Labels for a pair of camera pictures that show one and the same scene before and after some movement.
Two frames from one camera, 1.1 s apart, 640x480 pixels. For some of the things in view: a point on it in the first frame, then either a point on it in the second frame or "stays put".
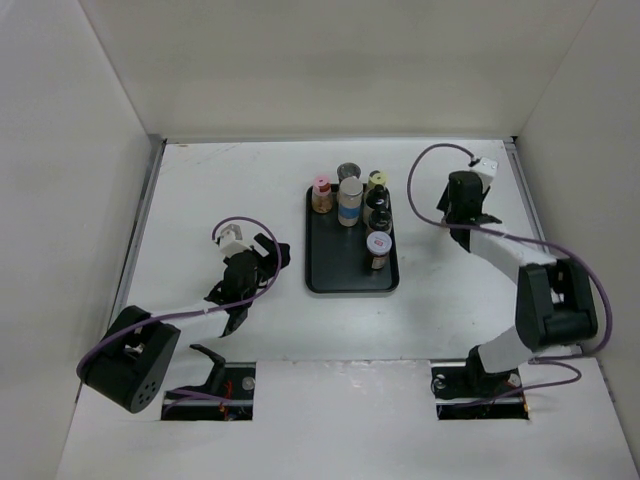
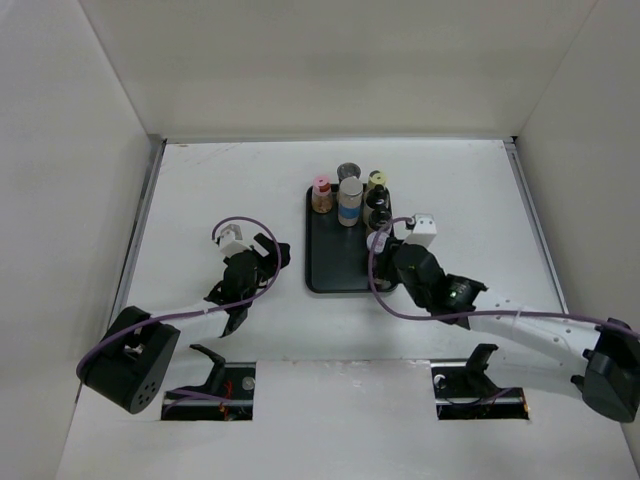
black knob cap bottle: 380,220 stays put
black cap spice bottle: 378,197 stays put
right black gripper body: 445,206 → 389,270
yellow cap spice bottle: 376,177 stays put
